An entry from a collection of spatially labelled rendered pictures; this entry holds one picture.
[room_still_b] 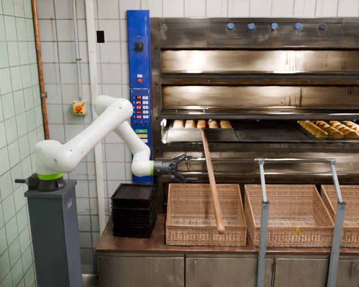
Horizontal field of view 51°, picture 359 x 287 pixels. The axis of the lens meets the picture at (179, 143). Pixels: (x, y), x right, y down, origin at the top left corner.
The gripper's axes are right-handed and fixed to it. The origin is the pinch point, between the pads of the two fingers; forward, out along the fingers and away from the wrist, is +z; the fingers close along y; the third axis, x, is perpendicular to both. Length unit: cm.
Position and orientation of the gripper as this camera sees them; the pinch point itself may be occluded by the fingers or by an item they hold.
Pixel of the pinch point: (195, 168)
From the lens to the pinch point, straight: 232.1
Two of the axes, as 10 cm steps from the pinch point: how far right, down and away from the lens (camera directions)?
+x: -0.1, 2.6, -9.7
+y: -0.1, 9.7, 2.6
